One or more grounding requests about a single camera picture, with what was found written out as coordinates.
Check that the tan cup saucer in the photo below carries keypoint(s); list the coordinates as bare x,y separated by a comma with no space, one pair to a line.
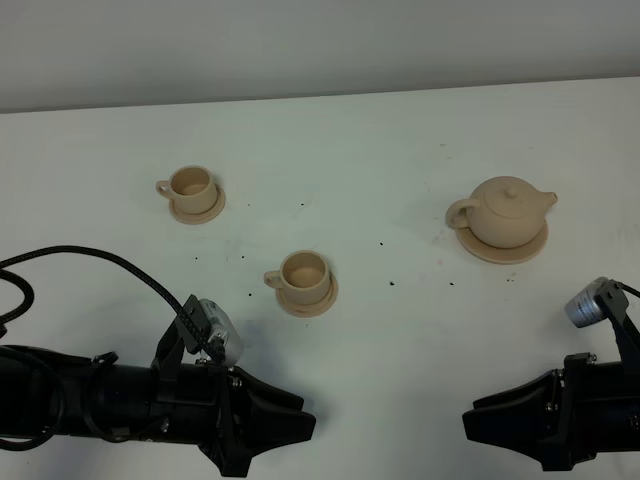
311,310
201,218

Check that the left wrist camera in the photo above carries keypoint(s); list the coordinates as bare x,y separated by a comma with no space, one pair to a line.
221,328

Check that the near tan teacup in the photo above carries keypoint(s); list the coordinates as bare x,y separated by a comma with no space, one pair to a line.
303,278

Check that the tan teapot saucer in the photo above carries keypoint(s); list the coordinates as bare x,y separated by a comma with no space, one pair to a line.
503,256

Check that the far tan teacup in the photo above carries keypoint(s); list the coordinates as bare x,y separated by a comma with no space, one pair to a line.
192,190

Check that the far tan cup saucer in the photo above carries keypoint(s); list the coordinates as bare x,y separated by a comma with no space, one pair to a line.
201,218

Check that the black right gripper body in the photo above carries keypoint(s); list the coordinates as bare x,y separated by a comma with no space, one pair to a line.
564,417

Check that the near tan cup saucer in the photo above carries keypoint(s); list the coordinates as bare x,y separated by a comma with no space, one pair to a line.
311,310

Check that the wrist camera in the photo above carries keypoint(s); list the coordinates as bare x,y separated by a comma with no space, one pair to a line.
221,328
602,299

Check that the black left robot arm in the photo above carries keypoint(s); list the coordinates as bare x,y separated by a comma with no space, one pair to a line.
45,393

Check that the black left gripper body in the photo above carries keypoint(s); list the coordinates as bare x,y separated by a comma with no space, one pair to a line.
229,415

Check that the tan ceramic teapot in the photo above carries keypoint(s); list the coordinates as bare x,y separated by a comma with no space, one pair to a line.
503,212

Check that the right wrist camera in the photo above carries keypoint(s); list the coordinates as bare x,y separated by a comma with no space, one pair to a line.
602,299

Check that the tan teacup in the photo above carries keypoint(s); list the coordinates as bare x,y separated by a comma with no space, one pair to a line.
192,190
303,278

